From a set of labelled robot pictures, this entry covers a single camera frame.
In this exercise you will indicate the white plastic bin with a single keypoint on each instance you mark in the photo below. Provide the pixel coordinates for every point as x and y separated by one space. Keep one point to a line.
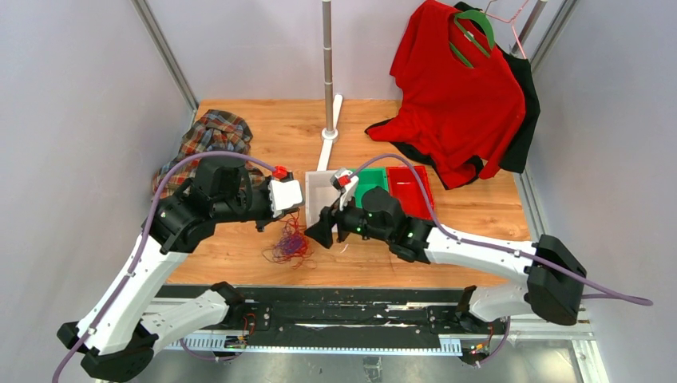
319 193

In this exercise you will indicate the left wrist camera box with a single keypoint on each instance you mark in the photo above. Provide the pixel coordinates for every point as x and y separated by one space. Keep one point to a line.
285 196

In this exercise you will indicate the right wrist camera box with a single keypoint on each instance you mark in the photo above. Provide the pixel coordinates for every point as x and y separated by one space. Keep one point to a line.
344 181

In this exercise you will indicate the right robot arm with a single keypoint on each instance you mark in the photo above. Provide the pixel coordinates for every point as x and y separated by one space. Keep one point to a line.
543 278

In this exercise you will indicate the green hanger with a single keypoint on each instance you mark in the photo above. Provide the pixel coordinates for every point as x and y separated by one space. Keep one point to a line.
470 39

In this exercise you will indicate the red plastic bin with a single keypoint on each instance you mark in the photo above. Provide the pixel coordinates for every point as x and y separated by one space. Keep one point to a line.
404 187

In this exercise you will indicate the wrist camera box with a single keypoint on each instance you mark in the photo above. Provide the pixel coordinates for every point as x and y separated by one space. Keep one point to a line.
344 181
285 196

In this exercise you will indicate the red t-shirt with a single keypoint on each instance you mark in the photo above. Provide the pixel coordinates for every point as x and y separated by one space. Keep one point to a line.
455 100

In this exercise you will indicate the pink wire hanger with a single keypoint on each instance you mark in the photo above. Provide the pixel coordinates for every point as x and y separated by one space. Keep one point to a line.
516 8

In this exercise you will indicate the green plastic bin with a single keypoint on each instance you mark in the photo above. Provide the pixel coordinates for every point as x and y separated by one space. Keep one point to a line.
368 179

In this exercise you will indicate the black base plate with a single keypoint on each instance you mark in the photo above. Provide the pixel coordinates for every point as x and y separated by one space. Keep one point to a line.
353 318

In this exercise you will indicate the clothes rack pole with base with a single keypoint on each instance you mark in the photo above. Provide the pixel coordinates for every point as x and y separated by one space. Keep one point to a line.
332 101

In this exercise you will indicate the black t-shirt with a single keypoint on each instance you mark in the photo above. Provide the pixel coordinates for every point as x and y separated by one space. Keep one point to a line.
523 105

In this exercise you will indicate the plaid shirt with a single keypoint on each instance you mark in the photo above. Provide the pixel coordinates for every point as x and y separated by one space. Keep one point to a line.
216 130

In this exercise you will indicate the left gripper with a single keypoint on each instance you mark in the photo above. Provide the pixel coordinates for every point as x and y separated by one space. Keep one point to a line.
268 219

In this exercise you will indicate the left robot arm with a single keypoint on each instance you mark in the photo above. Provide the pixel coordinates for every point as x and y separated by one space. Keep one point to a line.
118 338

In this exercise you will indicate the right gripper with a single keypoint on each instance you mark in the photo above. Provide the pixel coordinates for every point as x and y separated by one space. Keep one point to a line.
330 217

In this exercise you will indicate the aluminium frame rail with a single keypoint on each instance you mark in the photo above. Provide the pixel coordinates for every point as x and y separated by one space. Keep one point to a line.
148 18

